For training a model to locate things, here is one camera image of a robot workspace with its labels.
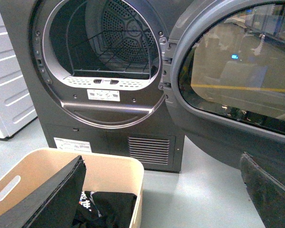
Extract white appliance side panel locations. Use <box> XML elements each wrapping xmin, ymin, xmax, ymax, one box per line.
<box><xmin>0</xmin><ymin>13</ymin><xmax>37</xmax><ymax>139</ymax></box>

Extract beige plastic laundry hamper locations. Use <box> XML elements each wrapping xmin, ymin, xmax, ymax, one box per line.
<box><xmin>0</xmin><ymin>148</ymin><xmax>144</xmax><ymax>228</ymax></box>

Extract grey round dryer door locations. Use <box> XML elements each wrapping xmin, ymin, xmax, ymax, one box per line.
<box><xmin>164</xmin><ymin>0</ymin><xmax>285</xmax><ymax>179</ymax></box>

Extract dark grey tumble dryer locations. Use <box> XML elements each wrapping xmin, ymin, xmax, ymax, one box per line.
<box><xmin>0</xmin><ymin>0</ymin><xmax>191</xmax><ymax>173</ymax></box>

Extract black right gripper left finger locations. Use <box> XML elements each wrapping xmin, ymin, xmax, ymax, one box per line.
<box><xmin>0</xmin><ymin>155</ymin><xmax>86</xmax><ymax>228</ymax></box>

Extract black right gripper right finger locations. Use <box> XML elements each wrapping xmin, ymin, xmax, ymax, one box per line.
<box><xmin>240</xmin><ymin>152</ymin><xmax>285</xmax><ymax>228</ymax></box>

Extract black printed t-shirt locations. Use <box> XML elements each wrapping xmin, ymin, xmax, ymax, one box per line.
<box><xmin>71</xmin><ymin>191</ymin><xmax>137</xmax><ymax>228</ymax></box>

